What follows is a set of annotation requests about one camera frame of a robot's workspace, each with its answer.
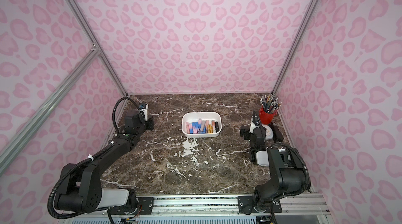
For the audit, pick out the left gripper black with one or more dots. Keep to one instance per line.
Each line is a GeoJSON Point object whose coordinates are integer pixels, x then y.
{"type": "Point", "coordinates": [149, 123]}

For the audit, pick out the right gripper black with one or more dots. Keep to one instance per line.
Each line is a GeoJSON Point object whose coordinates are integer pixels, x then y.
{"type": "Point", "coordinates": [260, 131]}

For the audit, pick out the black lipstick tube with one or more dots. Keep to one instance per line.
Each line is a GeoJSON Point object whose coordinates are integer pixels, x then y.
{"type": "Point", "coordinates": [217, 126]}

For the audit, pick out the gold glitter lipstick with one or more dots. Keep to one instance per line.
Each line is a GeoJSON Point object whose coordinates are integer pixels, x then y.
{"type": "Point", "coordinates": [209, 128]}

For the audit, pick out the pink lip gloss tube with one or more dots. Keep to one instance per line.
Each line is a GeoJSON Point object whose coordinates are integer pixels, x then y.
{"type": "Point", "coordinates": [188, 128]}

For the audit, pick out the silver lipstick tube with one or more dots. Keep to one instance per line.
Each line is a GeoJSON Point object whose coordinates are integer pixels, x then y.
{"type": "Point", "coordinates": [203, 127]}

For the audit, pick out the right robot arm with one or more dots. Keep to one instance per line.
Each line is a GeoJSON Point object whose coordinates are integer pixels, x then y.
{"type": "Point", "coordinates": [289, 175]}

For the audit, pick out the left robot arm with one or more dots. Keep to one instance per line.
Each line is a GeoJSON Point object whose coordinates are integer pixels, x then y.
{"type": "Point", "coordinates": [79, 190]}

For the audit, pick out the white plastic storage box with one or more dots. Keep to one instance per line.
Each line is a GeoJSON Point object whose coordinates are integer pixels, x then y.
{"type": "Point", "coordinates": [194, 117]}

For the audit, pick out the white round clock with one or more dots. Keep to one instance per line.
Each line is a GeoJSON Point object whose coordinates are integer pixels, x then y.
{"type": "Point", "coordinates": [268, 132]}

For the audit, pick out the red pencil cup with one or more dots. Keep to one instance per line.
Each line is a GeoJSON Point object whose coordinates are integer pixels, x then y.
{"type": "Point", "coordinates": [265, 117]}

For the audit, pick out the black stapler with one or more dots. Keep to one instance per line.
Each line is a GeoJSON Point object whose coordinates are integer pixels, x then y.
{"type": "Point", "coordinates": [277, 135]}

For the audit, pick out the bundle of pencils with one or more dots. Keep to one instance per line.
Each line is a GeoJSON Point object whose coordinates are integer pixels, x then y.
{"type": "Point", "coordinates": [270, 103]}

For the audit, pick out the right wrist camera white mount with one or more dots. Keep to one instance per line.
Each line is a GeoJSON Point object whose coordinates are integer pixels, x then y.
{"type": "Point", "coordinates": [253, 126]}

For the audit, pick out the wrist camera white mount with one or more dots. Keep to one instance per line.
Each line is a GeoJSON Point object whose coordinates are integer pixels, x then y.
{"type": "Point", "coordinates": [144, 109]}
{"type": "Point", "coordinates": [253, 126]}

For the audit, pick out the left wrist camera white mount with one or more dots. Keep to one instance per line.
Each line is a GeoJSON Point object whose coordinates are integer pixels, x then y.
{"type": "Point", "coordinates": [144, 109]}

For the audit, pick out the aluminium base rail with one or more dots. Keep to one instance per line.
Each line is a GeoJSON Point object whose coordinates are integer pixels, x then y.
{"type": "Point", "coordinates": [307, 208]}

